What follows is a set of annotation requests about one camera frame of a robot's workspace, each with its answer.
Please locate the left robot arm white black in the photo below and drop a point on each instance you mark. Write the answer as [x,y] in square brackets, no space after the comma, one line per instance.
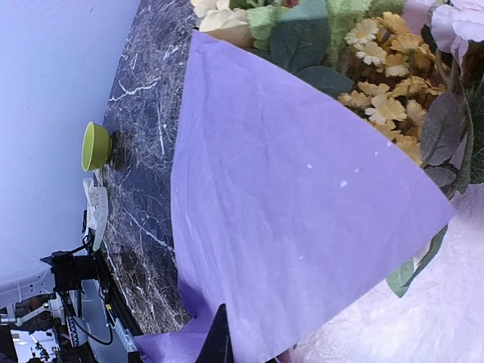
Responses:
[65,273]

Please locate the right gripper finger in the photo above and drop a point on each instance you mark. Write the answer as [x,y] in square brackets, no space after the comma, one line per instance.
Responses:
[217,347]

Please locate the white slotted cable duct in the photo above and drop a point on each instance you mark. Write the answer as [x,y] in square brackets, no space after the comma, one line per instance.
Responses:
[124,335]

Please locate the pink purple wrapping paper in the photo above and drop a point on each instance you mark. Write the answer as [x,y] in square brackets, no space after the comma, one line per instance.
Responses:
[325,241]

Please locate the yellow fuzzy poppy stem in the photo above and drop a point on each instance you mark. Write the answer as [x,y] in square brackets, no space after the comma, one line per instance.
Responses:
[295,35]

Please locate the yellow daisy flower bunch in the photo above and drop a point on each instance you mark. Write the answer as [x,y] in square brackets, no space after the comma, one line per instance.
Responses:
[395,77]

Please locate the black front table rail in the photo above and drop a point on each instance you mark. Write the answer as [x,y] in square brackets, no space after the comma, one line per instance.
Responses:
[114,297]

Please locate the pink rose flower stem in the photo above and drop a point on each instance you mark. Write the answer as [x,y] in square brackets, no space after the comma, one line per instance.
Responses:
[450,140]

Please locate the lime green bowl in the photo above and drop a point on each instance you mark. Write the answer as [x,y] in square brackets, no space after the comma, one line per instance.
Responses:
[96,148]

